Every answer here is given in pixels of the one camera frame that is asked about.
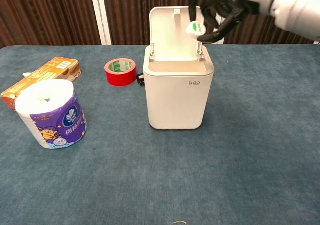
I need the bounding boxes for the white cup with green interior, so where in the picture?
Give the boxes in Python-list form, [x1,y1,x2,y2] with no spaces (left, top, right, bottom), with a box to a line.
[185,20,207,40]

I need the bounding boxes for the red tape roll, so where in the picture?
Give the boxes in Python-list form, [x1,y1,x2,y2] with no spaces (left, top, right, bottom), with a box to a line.
[104,58,137,87]

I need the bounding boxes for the purple wrapped toilet paper roll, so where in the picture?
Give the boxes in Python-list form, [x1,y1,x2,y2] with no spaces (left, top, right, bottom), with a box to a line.
[14,78,89,150]

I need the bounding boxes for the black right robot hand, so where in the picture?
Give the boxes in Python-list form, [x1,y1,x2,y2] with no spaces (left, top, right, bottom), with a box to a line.
[188,0,261,44]

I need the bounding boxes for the orange cardboard box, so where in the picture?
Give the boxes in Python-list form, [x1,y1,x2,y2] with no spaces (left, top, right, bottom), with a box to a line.
[0,56,83,111]

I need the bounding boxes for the white lidded trash bin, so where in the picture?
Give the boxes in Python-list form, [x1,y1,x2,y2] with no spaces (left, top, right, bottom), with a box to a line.
[143,6,216,131]

